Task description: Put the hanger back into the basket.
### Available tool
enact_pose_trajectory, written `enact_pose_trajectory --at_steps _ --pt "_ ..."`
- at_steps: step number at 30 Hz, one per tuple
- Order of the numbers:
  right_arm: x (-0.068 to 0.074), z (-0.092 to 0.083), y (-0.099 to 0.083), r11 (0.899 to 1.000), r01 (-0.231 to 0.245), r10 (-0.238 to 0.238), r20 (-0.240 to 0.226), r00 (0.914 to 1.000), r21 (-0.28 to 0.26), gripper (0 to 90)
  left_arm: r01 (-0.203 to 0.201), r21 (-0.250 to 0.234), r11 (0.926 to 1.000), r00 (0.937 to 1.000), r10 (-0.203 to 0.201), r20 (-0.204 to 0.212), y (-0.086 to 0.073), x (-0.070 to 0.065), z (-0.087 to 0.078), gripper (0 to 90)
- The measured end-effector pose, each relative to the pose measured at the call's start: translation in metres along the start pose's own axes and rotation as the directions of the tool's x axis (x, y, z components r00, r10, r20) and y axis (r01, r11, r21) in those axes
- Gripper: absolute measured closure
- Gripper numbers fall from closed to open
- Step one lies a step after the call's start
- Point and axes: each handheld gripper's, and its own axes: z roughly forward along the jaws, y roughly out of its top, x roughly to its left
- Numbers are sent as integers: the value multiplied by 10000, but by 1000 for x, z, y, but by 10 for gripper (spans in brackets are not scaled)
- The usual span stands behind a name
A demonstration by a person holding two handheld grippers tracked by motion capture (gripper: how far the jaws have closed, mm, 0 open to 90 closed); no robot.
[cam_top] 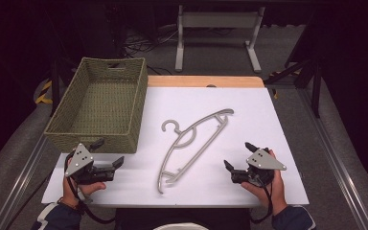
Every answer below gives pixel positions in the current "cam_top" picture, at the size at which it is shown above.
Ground green woven basket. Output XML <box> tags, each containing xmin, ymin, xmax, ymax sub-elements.
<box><xmin>43</xmin><ymin>57</ymin><xmax>150</xmax><ymax>154</ymax></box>

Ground yellow black hazard tape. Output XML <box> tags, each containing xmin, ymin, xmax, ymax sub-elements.
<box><xmin>34</xmin><ymin>80</ymin><xmax>54</xmax><ymax>105</ymax></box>

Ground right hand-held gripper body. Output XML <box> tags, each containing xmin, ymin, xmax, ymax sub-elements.
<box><xmin>231</xmin><ymin>148</ymin><xmax>288</xmax><ymax>188</ymax></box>

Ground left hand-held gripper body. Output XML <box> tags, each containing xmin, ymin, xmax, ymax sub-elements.
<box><xmin>64</xmin><ymin>143</ymin><xmax>116</xmax><ymax>186</ymax></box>

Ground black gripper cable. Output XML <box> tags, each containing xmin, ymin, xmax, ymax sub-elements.
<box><xmin>248</xmin><ymin>177</ymin><xmax>275</xmax><ymax>225</ymax></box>
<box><xmin>63</xmin><ymin>152</ymin><xmax>116</xmax><ymax>225</ymax></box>

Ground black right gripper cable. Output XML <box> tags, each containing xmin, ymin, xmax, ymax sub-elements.
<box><xmin>248</xmin><ymin>177</ymin><xmax>275</xmax><ymax>225</ymax></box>

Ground grey metal floor rail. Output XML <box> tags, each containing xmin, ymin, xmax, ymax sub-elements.
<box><xmin>296</xmin><ymin>88</ymin><xmax>368</xmax><ymax>230</ymax></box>
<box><xmin>0</xmin><ymin>133</ymin><xmax>50</xmax><ymax>230</ymax></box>

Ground grey plastic clothes hanger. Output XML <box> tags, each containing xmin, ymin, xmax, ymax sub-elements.
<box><xmin>156</xmin><ymin>107</ymin><xmax>236</xmax><ymax>196</ymax></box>

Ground person's dark torso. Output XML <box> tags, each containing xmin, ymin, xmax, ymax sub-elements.
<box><xmin>114</xmin><ymin>207</ymin><xmax>252</xmax><ymax>230</ymax></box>

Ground black floor cables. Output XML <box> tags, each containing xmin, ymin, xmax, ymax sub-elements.
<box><xmin>121</xmin><ymin>27</ymin><xmax>180</xmax><ymax>58</ymax></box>

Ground person's right hand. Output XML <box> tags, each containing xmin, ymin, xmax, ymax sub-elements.
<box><xmin>241</xmin><ymin>149</ymin><xmax>288</xmax><ymax>217</ymax></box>

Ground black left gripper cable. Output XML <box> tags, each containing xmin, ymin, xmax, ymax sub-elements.
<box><xmin>63</xmin><ymin>152</ymin><xmax>116</xmax><ymax>225</ymax></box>

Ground person's left hand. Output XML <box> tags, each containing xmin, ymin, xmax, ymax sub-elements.
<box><xmin>61</xmin><ymin>176</ymin><xmax>107</xmax><ymax>209</ymax></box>

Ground white table mat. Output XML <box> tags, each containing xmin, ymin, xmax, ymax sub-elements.
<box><xmin>40</xmin><ymin>86</ymin><xmax>311</xmax><ymax>209</ymax></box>

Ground black metal stand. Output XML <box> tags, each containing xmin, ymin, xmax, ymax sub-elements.
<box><xmin>49</xmin><ymin>57</ymin><xmax>65</xmax><ymax>118</ymax></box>
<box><xmin>264</xmin><ymin>54</ymin><xmax>323</xmax><ymax>119</ymax></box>

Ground white metal table frame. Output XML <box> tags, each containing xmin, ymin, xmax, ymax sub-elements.
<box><xmin>174</xmin><ymin>4</ymin><xmax>266</xmax><ymax>74</ymax></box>

